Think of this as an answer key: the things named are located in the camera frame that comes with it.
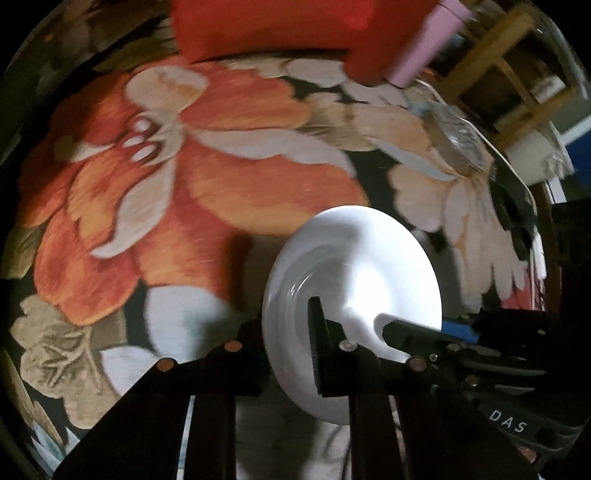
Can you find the round metal strainer lid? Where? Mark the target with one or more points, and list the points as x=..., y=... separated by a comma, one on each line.
x=457, y=138

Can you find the white trash bin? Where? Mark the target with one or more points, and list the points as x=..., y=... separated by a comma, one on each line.
x=535, y=157

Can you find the red bag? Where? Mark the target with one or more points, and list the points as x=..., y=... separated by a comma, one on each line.
x=277, y=23

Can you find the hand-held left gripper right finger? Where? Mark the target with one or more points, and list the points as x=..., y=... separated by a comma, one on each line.
x=318, y=350

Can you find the blue container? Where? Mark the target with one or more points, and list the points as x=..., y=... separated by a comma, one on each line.
x=577, y=147

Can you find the white bowl red outside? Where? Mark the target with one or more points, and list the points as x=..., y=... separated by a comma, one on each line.
x=360, y=258

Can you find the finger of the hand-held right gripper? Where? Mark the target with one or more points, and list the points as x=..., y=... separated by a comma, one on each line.
x=411, y=337
x=459, y=330

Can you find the black oval case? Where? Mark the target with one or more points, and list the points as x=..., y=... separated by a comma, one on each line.
x=508, y=203
x=524, y=244

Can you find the red thermos bottle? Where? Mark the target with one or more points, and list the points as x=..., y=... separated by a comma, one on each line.
x=369, y=64

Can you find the wooden chair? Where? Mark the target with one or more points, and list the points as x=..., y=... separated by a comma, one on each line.
x=489, y=50

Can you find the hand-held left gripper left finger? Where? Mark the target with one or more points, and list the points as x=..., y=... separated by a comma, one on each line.
x=249, y=360

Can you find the white power strip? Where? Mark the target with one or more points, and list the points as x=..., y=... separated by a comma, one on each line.
x=539, y=258

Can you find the pink thermos bottle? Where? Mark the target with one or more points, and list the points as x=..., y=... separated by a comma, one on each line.
x=420, y=50

